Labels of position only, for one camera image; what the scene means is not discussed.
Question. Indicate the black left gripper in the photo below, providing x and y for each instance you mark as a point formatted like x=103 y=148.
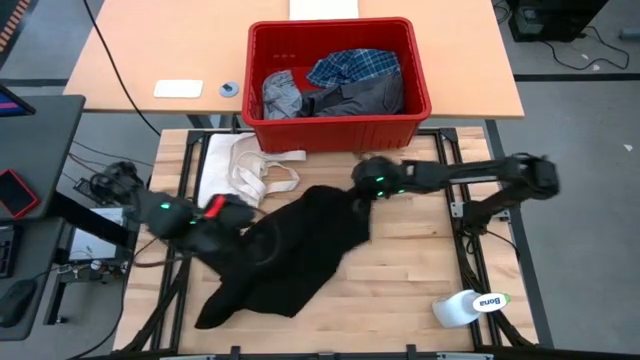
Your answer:
x=225 y=222

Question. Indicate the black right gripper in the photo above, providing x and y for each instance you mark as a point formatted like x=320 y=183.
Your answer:
x=375 y=177

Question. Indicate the black garment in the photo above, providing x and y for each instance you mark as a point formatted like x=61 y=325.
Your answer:
x=290 y=250

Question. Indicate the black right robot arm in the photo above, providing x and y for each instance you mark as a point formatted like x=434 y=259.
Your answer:
x=475 y=175

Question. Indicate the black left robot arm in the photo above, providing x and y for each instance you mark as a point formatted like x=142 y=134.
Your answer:
x=150 y=210

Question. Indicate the red plastic laundry bin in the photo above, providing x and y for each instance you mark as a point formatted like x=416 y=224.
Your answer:
x=340 y=135

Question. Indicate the red tag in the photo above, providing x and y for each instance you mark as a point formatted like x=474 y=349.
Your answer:
x=215 y=206

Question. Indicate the white canvas tote bag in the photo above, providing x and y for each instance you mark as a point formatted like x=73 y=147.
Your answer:
x=222 y=165

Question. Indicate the silver metal mounting plate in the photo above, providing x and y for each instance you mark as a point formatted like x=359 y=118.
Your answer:
x=459 y=209

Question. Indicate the dark grey shirt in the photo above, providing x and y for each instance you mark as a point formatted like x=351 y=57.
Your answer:
x=360 y=100

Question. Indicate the white Bona bottle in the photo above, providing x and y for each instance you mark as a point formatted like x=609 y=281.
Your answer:
x=452 y=310

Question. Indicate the light grey garment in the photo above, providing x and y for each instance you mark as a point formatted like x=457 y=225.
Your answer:
x=280 y=97

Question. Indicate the white rectangular pad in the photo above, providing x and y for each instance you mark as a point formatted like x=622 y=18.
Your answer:
x=178 y=88

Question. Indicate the blue plaid shirt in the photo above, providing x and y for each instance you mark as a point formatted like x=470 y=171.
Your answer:
x=352 y=66

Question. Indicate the black power adapter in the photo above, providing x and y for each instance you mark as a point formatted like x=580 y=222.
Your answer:
x=82 y=189

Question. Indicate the light wood desk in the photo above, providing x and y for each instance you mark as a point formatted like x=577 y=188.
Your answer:
x=150 y=50

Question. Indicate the black side desk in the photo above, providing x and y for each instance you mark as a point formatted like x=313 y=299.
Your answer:
x=40 y=150

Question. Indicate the white paper sheet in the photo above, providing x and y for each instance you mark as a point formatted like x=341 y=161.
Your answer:
x=324 y=10

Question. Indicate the red-edged black phone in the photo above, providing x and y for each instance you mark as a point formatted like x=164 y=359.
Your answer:
x=15 y=194

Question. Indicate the black keyboard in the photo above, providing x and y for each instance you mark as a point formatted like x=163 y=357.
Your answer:
x=6 y=252

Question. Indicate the black computer mouse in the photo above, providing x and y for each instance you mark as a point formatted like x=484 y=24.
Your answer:
x=16 y=302

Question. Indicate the laptop screen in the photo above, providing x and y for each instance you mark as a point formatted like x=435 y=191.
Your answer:
x=12 y=102

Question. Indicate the black computer tower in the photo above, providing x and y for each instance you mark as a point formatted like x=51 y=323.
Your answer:
x=555 y=20

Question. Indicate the black panel orange stripes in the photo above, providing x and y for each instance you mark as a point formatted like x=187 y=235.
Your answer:
x=15 y=25

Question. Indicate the black metal table frame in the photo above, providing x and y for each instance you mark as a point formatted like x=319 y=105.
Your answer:
x=448 y=135

